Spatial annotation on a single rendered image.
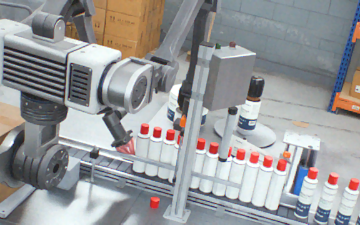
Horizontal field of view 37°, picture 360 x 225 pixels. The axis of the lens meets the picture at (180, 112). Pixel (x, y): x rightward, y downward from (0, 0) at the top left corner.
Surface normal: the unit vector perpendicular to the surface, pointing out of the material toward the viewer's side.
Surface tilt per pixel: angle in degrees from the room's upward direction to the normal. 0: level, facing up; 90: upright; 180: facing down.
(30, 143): 90
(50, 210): 0
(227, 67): 90
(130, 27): 90
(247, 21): 90
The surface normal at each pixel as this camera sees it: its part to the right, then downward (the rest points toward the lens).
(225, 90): 0.63, 0.40
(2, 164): 0.92, 0.28
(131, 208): 0.15, -0.90
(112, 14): -0.28, 0.33
